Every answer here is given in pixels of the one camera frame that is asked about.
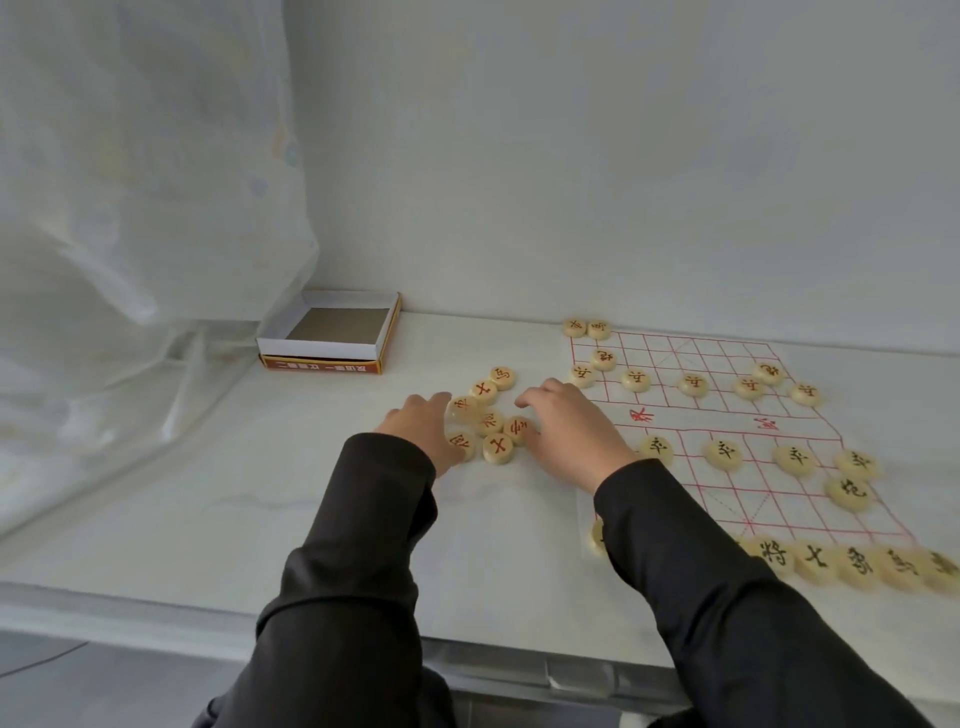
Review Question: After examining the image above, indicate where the person's right hand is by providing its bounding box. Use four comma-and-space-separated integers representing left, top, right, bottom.
513, 377, 643, 496

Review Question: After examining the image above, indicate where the person's left hand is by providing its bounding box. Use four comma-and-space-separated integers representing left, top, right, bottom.
373, 391, 470, 480

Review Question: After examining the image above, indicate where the pile of wooden xiangqi pieces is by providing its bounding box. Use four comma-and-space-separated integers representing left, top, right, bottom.
443, 365, 538, 466

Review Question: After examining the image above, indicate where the red grid xiangqi board sheet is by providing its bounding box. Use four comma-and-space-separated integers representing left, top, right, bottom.
562, 328, 924, 560

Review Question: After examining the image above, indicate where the person's left forearm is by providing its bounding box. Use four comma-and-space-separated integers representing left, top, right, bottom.
191, 432, 455, 728

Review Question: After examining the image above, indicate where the person's right forearm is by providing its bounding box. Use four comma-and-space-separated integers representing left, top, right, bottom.
593, 457, 935, 728

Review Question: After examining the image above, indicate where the white cardboard box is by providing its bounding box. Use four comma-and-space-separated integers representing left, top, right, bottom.
256, 289, 404, 375

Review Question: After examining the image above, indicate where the grey desk drawer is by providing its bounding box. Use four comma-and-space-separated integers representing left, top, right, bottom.
419, 637, 691, 714

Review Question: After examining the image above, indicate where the sheer white curtain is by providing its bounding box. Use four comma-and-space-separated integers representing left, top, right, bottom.
0, 0, 320, 538

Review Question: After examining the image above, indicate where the metal drawer handle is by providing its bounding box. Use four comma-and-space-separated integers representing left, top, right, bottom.
545, 663, 620, 695

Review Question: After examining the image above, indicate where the thin dark floor cable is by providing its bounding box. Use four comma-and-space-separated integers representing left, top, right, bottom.
0, 638, 91, 676

